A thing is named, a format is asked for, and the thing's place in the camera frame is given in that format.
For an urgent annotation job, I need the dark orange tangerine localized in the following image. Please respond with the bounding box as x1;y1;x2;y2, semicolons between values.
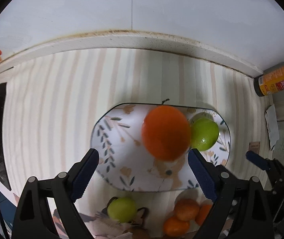
174;199;200;221

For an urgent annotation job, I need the green apple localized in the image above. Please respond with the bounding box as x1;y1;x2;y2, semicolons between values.
191;118;219;152
107;197;137;223

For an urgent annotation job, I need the large orange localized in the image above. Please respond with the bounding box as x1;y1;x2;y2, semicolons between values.
141;105;191;161

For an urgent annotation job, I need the bright tangerine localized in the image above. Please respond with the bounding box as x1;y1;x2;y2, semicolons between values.
162;216;191;237

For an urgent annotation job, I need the small brown card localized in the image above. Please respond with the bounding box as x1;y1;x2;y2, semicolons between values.
248;141;260;154

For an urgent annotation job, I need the folded white cloth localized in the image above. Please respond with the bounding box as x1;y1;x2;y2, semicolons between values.
265;104;279;151

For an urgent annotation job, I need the oval floral ceramic plate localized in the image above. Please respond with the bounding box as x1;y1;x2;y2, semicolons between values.
90;103;231;192

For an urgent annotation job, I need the soy sauce bottle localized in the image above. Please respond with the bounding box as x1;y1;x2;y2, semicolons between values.
253;66;284;97

